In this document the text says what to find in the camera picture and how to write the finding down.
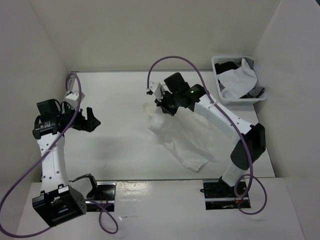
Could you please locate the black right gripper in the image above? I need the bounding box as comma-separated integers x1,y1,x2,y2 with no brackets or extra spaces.
154,89,180,116

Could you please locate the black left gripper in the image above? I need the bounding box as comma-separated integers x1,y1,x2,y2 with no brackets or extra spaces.
57,101,101,132

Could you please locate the white pleated skirt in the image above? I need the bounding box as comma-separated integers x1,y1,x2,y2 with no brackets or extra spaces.
143,103,219,173

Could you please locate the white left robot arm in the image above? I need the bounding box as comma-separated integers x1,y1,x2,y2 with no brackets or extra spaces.
32,97,101,227

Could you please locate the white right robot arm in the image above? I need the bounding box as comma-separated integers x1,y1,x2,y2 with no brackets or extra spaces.
84,71,266,197

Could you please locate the black garment in basket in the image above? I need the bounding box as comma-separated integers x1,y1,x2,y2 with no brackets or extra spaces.
214,61,239,75

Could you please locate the white garment in basket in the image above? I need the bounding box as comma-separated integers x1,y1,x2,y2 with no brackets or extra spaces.
217,57,258,99

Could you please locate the white plastic basket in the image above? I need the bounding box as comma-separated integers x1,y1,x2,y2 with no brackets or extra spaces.
211,55,267,105

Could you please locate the grey garment in basket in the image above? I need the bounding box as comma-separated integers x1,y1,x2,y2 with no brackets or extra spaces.
241,57,265,99

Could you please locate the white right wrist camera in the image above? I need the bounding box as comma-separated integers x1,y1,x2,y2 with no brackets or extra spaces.
146,81,164,102

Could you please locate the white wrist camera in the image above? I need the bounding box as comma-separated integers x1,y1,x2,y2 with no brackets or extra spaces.
64,76,86,109
146,81,164,102

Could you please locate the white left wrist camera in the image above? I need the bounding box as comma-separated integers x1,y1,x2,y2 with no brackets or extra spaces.
64,76,86,109

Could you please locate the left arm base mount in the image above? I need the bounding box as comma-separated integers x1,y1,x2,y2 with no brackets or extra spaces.
70,173,117,212

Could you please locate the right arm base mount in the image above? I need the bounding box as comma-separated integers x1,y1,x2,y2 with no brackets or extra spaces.
200,178,251,211

